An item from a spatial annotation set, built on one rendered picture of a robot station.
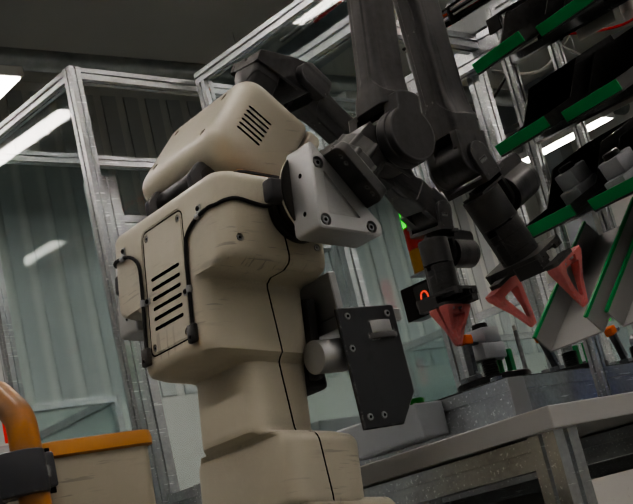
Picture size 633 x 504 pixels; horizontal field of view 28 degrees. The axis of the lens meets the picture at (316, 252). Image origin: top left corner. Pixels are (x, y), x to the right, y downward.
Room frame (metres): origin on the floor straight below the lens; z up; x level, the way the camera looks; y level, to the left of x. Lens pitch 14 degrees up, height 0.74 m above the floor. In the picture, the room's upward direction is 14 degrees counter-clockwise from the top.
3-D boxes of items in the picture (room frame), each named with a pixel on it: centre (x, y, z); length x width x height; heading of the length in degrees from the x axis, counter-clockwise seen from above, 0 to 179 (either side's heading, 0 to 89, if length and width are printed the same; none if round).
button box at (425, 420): (2.24, -0.05, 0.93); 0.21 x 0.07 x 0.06; 45
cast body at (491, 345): (2.34, -0.27, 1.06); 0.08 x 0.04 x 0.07; 135
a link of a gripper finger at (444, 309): (2.29, -0.21, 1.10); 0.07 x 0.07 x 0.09; 46
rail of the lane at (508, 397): (2.42, 0.04, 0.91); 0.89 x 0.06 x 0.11; 45
